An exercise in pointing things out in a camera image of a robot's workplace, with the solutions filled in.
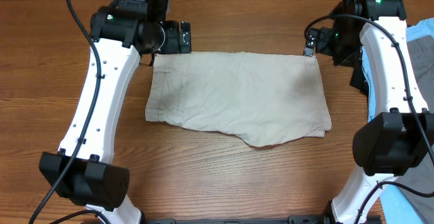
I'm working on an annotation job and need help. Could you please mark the beige shorts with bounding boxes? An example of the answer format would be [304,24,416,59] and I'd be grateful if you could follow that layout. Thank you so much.
[145,52,332,147]

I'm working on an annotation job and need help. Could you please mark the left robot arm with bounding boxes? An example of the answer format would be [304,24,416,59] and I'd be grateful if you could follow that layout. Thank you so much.
[39,0,191,223]

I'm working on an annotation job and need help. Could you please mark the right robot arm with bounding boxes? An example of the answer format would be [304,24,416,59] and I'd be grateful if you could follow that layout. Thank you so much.
[288,0,433,224]

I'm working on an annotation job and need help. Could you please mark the grey shorts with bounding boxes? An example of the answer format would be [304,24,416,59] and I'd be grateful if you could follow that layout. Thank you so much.
[398,35,433,223]

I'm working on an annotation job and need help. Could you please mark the light blue t-shirt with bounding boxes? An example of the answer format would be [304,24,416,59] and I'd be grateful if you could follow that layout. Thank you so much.
[362,18,433,224]

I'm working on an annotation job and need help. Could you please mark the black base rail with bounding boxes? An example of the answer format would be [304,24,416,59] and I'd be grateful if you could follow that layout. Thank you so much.
[141,215,335,224]

